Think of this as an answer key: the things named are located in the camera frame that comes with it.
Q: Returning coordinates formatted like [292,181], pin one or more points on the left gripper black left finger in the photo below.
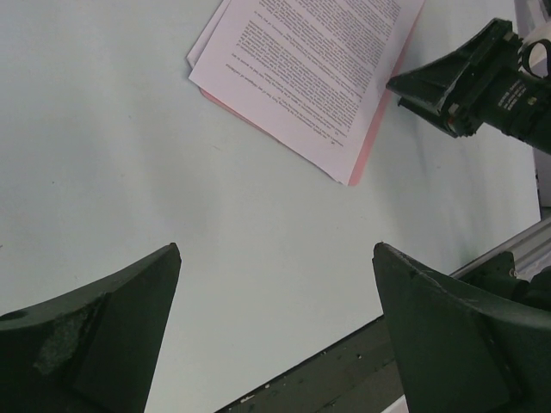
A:
[94,349]

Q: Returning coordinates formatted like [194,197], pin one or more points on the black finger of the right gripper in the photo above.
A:
[438,92]

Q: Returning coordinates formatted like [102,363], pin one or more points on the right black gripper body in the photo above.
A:
[513,102]

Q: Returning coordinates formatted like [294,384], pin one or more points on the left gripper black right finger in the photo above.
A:
[463,347]

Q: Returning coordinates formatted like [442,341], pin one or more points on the pink clipboard folder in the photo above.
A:
[366,146]

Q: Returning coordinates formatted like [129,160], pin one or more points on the white printed paper sheet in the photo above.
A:
[301,73]

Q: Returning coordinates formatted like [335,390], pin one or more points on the white printed paper sheets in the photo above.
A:
[205,36]

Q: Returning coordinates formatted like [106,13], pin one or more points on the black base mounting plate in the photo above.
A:
[355,374]

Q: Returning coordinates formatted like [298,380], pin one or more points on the aluminium frame rail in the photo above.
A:
[530,250]

